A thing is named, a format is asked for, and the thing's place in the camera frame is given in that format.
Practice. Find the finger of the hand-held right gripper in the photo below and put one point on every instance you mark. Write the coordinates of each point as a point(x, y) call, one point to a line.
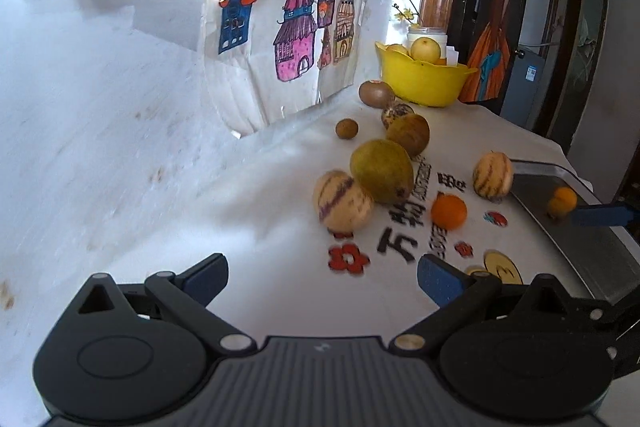
point(597, 216)

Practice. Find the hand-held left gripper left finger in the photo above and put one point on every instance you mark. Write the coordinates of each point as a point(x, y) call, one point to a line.
point(207, 276)

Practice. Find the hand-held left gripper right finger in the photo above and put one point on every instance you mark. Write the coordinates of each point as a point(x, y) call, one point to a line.
point(440, 281)

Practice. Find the small yellow-orange citrus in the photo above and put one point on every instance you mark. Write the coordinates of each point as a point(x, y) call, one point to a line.
point(562, 202)

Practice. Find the grey metal tray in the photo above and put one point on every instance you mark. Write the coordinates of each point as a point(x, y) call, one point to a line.
point(590, 257)

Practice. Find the small brown round longan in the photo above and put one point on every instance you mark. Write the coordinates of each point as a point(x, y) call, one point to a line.
point(346, 128)

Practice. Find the brown kiwi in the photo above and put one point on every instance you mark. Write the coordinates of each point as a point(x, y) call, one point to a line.
point(376, 94)

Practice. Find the orange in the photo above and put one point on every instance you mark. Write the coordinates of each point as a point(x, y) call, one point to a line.
point(448, 212)

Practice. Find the printed white tablecloth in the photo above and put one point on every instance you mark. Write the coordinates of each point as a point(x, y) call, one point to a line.
point(300, 257)

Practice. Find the striped cream pepino melon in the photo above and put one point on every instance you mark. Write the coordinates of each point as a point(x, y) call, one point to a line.
point(492, 175)
point(342, 202)

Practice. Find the large green pear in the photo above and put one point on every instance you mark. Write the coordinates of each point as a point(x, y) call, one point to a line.
point(382, 172)

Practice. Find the grey cabinet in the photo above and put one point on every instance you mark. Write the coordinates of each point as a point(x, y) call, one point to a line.
point(522, 87)

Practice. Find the brown pear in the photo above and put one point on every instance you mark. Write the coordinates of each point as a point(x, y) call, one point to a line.
point(410, 134)

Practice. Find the speckled passion fruit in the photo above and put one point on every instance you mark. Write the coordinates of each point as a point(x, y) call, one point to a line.
point(395, 113)

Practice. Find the dark wooden door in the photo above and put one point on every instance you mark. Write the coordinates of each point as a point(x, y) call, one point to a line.
point(580, 32)

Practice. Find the yellow plastic bowl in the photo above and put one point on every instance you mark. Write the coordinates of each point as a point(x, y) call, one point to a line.
point(422, 79)

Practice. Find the white jar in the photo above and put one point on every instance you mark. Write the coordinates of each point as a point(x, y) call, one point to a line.
point(435, 34)

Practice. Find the colourful houses drawing sheet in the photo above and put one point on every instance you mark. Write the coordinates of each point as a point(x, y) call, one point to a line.
point(295, 22)

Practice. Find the yellow flower sprig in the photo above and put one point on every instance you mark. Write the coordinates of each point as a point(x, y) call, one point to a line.
point(406, 9)

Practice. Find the dark figure wall poster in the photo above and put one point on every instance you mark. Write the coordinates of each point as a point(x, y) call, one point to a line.
point(500, 7)

